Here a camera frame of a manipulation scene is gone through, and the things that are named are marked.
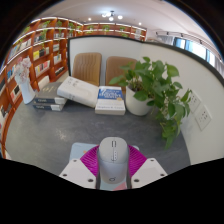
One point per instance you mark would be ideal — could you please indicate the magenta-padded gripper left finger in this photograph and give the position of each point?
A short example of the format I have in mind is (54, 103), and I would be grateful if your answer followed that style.
(78, 171)

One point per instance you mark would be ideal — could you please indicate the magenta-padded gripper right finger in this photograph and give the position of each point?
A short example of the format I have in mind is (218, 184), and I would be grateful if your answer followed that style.
(148, 171)

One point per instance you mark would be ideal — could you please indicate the white computer mouse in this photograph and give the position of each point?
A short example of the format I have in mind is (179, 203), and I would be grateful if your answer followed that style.
(113, 160)

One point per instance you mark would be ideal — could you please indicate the sun and cloud mouse pad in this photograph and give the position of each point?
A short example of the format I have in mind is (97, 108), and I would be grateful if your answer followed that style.
(78, 150)

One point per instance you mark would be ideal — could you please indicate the green plant in white pot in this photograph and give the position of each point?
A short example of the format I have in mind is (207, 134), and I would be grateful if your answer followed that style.
(136, 103)

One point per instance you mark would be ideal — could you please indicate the thick dark hardcover book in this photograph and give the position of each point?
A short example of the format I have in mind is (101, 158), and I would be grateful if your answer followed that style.
(48, 93)
(46, 107)

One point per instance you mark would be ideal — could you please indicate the blue and white book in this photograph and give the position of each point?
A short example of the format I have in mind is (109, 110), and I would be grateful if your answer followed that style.
(110, 100)

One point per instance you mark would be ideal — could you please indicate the thick white book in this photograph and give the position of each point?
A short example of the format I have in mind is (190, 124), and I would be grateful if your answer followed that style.
(76, 90)

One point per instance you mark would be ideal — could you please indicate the white pitcher vase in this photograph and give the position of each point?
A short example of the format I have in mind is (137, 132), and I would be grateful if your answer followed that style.
(26, 91)

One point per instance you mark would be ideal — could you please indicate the tan upholstered chair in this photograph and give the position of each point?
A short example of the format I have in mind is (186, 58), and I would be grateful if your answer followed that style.
(87, 68)
(116, 68)

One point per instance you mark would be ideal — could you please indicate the pink white flower bouquet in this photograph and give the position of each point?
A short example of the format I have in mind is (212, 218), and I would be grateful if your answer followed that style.
(22, 68)

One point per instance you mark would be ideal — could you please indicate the orange shelf unit with books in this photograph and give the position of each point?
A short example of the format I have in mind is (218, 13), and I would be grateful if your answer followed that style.
(40, 53)

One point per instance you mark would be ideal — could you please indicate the ceiling light cluster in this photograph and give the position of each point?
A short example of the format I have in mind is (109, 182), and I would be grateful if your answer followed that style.
(111, 16)

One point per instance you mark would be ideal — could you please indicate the white wall socket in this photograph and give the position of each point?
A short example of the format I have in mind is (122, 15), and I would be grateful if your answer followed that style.
(194, 102)
(203, 117)

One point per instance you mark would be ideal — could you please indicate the window with dark frame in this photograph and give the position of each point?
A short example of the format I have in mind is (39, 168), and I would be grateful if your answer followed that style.
(196, 48)

